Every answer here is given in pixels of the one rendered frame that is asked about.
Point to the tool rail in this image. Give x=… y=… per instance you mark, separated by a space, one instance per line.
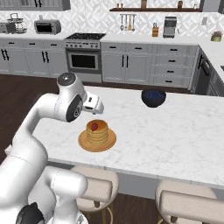
x=128 y=14

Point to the dark wooden wall shelf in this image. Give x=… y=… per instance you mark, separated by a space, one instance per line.
x=154 y=9

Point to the black dishwasher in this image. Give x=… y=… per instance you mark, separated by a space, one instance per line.
x=202 y=74

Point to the steel range with oven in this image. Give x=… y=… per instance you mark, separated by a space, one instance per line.
x=83 y=59

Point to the grey cupboards beside dishwasher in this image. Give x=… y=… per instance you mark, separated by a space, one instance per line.
x=215 y=86

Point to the hanging wooden spatula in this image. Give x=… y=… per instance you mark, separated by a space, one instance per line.
x=129 y=26

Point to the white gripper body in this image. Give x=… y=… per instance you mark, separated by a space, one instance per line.
x=98 y=106

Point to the stack of pancakes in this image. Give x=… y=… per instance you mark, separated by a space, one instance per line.
x=98 y=134

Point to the brown box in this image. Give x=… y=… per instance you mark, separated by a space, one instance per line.
x=143 y=4

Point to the silver toaster oven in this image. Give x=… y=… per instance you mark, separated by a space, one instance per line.
x=48 y=26

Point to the potted plant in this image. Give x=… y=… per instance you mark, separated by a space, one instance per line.
x=216 y=36

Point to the hanging ladle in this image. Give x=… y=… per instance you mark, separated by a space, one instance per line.
x=122 y=26

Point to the red strawberry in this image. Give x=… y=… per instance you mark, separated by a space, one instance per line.
x=94 y=126

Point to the grey wall cupboards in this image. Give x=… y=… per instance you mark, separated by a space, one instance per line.
x=29 y=4

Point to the silver coffee machine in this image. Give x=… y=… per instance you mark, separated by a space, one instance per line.
x=170 y=27

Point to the round wooden plate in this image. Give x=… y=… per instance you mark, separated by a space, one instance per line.
x=87 y=145

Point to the grey base cupboards with double doors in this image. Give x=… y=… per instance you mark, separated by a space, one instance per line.
x=26 y=59

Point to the silver toaster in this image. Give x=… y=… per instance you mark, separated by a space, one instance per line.
x=7 y=28

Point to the hanging slim tool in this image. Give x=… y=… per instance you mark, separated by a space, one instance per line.
x=126 y=22

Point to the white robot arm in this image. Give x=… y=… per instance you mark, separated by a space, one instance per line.
x=26 y=163

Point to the wooden knife block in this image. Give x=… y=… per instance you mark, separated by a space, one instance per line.
x=155 y=30

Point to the brown jar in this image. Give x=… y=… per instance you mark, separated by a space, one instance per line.
x=180 y=4

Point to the beige bar stool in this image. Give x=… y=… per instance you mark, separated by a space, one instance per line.
x=99 y=186
x=189 y=204

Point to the dark blue bowl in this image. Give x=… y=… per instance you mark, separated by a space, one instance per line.
x=153 y=98

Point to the white wall socket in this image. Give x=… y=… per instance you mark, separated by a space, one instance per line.
x=204 y=20

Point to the grey base cupboards with drawers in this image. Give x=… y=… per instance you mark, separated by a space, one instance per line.
x=145 y=65

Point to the hanging dark spoon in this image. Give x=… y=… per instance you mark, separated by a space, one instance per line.
x=133 y=26

